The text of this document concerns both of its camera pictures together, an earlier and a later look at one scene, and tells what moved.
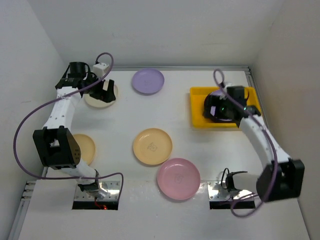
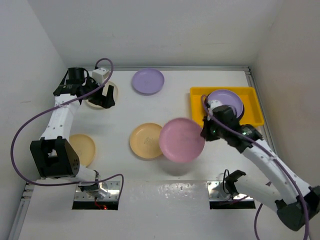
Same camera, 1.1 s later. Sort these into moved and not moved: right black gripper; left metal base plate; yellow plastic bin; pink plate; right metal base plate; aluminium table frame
Moved: right black gripper; pink plate
Not moved: yellow plastic bin; right metal base plate; aluminium table frame; left metal base plate
